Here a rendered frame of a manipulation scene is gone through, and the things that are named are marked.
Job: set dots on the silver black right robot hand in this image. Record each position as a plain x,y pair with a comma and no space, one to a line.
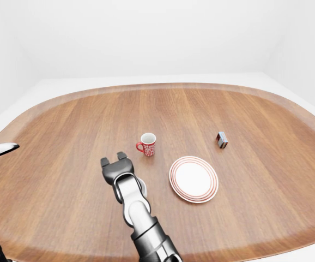
120,170

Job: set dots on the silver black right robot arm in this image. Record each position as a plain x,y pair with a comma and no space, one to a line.
149,234

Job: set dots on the red white patterned mug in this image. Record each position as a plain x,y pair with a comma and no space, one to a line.
148,147

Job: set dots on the white plate with red rings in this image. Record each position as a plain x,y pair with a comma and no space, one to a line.
193,179

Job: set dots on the small printed box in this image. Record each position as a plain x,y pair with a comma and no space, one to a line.
222,140

